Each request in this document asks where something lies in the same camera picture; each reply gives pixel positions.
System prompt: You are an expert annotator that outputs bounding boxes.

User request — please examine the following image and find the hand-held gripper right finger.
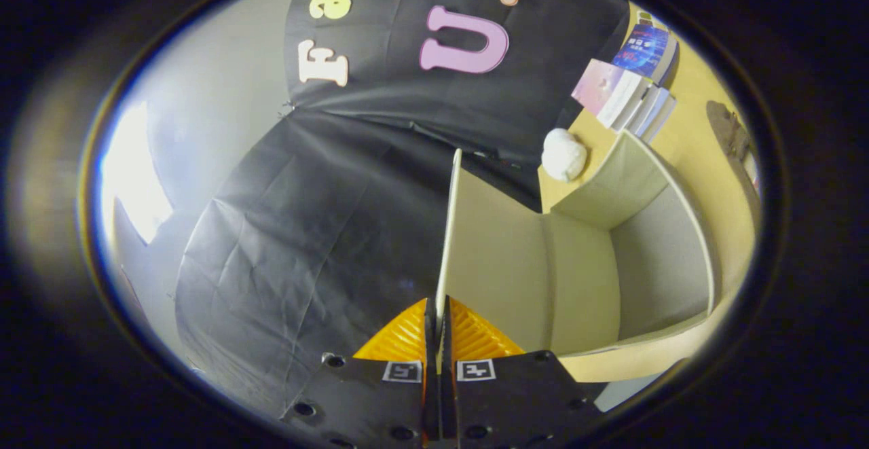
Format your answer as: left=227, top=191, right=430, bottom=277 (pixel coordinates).
left=440, top=295, right=604, bottom=448

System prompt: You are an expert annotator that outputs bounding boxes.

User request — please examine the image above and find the beige storage box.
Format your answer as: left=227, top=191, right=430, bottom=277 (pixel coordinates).
left=434, top=130, right=733, bottom=383

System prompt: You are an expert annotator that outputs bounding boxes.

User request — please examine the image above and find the white fluffy ball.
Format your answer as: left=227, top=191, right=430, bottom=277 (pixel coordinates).
left=541, top=128, right=589, bottom=183

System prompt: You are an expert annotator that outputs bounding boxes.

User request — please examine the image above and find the white cover book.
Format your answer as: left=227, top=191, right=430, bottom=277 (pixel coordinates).
left=597, top=72, right=678, bottom=145

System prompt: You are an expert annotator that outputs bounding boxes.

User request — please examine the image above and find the black backdrop cloth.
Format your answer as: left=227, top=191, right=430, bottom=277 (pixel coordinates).
left=174, top=0, right=632, bottom=417

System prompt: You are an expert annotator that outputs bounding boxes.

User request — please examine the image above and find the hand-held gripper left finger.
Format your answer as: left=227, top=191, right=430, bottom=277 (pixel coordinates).
left=280, top=298, right=441, bottom=448

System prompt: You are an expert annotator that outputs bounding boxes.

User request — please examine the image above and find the pink cover book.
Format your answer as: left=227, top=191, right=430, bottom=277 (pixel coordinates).
left=571, top=59, right=627, bottom=118

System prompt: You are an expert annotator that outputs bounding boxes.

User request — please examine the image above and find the blue cover book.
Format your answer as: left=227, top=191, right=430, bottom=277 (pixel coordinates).
left=611, top=23, right=678, bottom=86

